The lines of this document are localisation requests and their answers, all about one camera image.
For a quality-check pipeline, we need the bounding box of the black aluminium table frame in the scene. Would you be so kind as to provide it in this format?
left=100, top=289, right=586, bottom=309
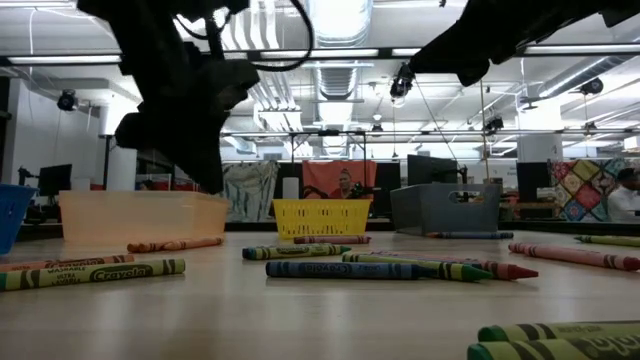
left=14, top=218, right=640, bottom=237

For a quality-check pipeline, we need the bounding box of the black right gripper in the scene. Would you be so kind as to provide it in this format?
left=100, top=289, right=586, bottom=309
left=409, top=0, right=551, bottom=87

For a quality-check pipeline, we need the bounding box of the yellow perforated plastic basket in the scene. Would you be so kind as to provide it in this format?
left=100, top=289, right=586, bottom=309
left=272, top=198, right=374, bottom=240

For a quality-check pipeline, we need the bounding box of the person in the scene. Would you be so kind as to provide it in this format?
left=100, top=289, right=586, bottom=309
left=606, top=167, right=640, bottom=224
left=329, top=168, right=371, bottom=201

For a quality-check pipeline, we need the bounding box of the ceiling light strip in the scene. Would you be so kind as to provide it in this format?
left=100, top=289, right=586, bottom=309
left=7, top=53, right=124, bottom=66
left=259, top=47, right=381, bottom=60
left=519, top=43, right=640, bottom=56

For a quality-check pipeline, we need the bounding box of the black ceiling camera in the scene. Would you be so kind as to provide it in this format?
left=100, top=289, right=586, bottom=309
left=388, top=62, right=417, bottom=100
left=579, top=77, right=605, bottom=96
left=56, top=88, right=80, bottom=112

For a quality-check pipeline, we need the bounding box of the green crayon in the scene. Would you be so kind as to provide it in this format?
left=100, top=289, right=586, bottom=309
left=574, top=235, right=640, bottom=248
left=467, top=333, right=640, bottom=360
left=0, top=258, right=187, bottom=293
left=249, top=243, right=352, bottom=260
left=342, top=252, right=494, bottom=283
left=477, top=320, right=640, bottom=344

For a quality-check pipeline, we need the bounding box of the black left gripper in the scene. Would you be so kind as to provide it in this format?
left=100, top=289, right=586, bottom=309
left=114, top=42, right=261, bottom=194

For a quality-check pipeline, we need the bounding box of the grey plastic bin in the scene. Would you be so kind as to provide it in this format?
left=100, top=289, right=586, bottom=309
left=389, top=182, right=504, bottom=237

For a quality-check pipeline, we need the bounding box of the colourful patchwork quilt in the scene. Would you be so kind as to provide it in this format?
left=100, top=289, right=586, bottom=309
left=548, top=157, right=629, bottom=222

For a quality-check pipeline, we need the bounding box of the black monitor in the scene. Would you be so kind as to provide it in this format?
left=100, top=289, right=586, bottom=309
left=515, top=161, right=552, bottom=204
left=406, top=154, right=459, bottom=187
left=37, top=163, right=74, bottom=197

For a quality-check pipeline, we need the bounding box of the blue perforated plastic basket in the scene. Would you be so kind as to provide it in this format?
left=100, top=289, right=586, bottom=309
left=0, top=183, right=39, bottom=256

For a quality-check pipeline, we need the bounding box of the orange crayon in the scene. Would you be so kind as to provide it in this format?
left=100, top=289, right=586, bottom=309
left=130, top=236, right=225, bottom=250
left=0, top=254, right=136, bottom=274
left=126, top=241, right=201, bottom=254

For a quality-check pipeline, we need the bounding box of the silver ventilation duct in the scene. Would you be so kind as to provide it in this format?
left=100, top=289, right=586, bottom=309
left=304, top=0, right=374, bottom=156
left=537, top=54, right=640, bottom=99

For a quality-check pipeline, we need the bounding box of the white pillar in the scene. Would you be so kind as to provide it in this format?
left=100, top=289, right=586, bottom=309
left=97, top=104, right=139, bottom=191
left=516, top=133, right=565, bottom=164

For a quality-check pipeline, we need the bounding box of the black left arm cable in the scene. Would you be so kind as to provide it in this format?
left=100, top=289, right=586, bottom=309
left=249, top=0, right=315, bottom=74

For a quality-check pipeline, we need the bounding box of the translucent orange plastic bin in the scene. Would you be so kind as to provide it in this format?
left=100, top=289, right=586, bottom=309
left=58, top=189, right=230, bottom=246

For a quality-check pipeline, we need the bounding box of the grey patterned cloth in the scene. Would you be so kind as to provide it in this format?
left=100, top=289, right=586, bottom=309
left=222, top=160, right=280, bottom=222

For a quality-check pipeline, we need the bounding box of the orange cloth backdrop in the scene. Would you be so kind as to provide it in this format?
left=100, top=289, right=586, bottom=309
left=301, top=159, right=379, bottom=201

